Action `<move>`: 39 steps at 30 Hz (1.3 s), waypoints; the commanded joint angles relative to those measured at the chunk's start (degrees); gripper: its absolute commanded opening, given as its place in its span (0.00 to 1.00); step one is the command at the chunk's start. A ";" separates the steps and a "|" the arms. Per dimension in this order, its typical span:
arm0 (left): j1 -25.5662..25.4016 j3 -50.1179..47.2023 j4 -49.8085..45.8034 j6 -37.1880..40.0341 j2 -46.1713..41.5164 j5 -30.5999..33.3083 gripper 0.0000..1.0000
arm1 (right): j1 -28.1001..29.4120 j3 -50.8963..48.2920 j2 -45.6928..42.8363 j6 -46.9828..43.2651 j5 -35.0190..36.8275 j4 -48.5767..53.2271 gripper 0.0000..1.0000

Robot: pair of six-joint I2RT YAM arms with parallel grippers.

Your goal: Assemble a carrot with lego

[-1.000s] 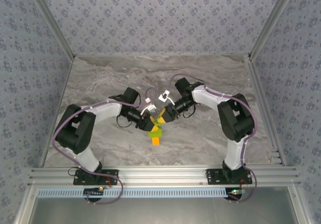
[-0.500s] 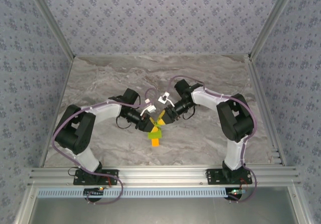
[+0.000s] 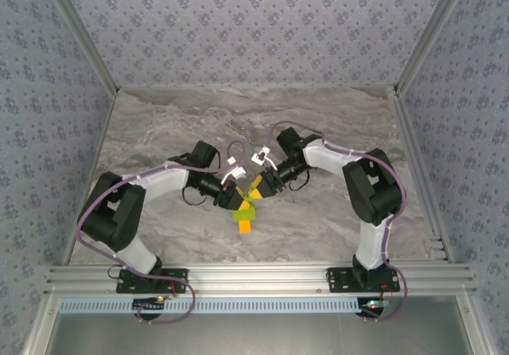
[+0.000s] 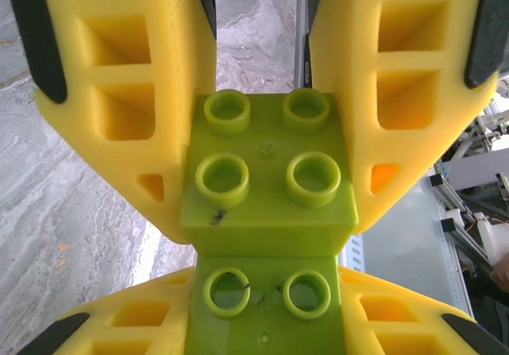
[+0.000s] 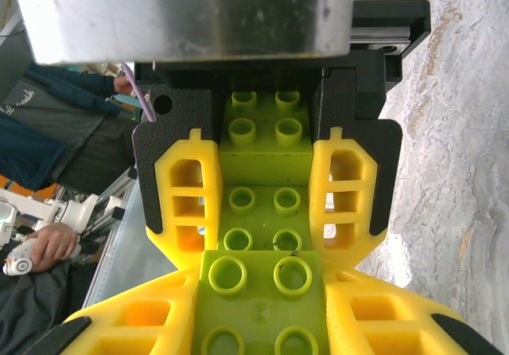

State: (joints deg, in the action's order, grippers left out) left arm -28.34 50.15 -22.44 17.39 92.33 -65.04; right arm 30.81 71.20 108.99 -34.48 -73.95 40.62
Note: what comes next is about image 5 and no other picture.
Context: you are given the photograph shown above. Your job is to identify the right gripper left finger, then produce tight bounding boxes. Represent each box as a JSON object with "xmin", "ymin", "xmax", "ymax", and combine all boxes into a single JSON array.
[{"xmin": 23, "ymin": 265, "xmax": 204, "ymax": 355}]

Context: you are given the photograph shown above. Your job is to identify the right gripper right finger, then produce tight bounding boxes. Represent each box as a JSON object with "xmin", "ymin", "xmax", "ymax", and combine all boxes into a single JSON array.
[{"xmin": 322, "ymin": 267, "xmax": 507, "ymax": 355}]

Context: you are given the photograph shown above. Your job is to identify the small green lego brick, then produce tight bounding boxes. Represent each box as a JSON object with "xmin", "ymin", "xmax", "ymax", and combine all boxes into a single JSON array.
[{"xmin": 218, "ymin": 89, "xmax": 315, "ymax": 185}]

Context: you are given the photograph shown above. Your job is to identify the long green lego brick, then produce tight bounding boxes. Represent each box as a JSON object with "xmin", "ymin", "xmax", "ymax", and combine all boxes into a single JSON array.
[
  {"xmin": 194, "ymin": 250, "xmax": 332, "ymax": 355},
  {"xmin": 216, "ymin": 182, "xmax": 313, "ymax": 255}
]

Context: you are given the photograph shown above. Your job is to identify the grey metal panel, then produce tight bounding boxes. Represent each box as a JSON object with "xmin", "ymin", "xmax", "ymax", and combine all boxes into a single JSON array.
[{"xmin": 81, "ymin": 177, "xmax": 180, "ymax": 310}]

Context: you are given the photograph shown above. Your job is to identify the aluminium profile with black ends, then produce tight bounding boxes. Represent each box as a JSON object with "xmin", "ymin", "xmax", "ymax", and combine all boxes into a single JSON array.
[{"xmin": 89, "ymin": 166, "xmax": 140, "ymax": 232}]

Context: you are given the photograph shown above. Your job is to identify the person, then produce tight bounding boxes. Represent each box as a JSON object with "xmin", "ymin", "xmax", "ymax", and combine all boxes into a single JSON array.
[
  {"xmin": 0, "ymin": 62, "xmax": 138, "ymax": 193},
  {"xmin": 0, "ymin": 259, "xmax": 99, "ymax": 355}
]

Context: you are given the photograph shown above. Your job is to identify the person's hand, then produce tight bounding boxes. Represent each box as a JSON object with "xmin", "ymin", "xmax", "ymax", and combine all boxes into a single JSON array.
[
  {"xmin": 113, "ymin": 74, "xmax": 135, "ymax": 97},
  {"xmin": 25, "ymin": 221, "xmax": 80, "ymax": 273}
]

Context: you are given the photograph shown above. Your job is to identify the white machine parts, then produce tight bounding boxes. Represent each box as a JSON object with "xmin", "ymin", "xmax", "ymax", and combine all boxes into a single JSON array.
[{"xmin": 0, "ymin": 189, "xmax": 120, "ymax": 239}]

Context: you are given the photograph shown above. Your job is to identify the white handheld device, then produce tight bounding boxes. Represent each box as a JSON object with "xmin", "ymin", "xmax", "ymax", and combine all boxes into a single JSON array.
[{"xmin": 2, "ymin": 237, "xmax": 83, "ymax": 277}]

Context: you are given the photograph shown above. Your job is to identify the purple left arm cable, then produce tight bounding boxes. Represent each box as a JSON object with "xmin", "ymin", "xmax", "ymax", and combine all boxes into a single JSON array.
[{"xmin": 121, "ymin": 62, "xmax": 156, "ymax": 124}]

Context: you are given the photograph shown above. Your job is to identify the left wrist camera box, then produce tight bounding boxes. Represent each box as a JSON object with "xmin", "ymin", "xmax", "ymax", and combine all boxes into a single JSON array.
[{"xmin": 11, "ymin": 0, "xmax": 356, "ymax": 66}]

